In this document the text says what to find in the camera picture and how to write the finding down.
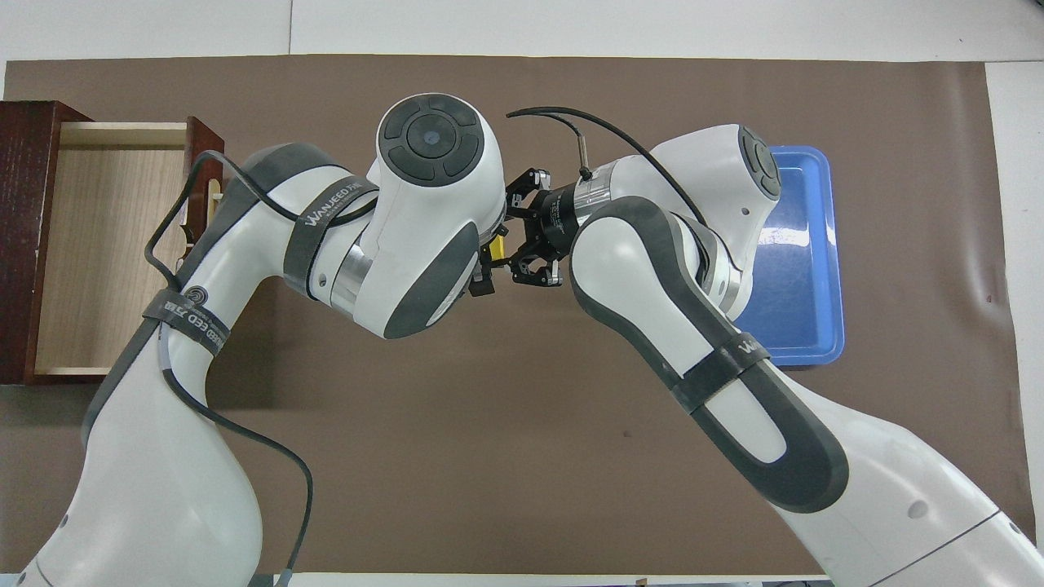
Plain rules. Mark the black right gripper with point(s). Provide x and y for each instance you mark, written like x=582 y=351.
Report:
x=556 y=222

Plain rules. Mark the blue plastic tray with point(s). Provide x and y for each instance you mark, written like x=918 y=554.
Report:
x=803 y=269

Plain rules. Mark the yellow block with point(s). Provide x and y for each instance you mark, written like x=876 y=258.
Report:
x=497 y=248

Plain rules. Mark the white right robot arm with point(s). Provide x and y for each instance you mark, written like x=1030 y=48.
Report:
x=816 y=456

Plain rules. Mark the brown table mat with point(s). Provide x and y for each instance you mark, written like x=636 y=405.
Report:
x=489 y=456

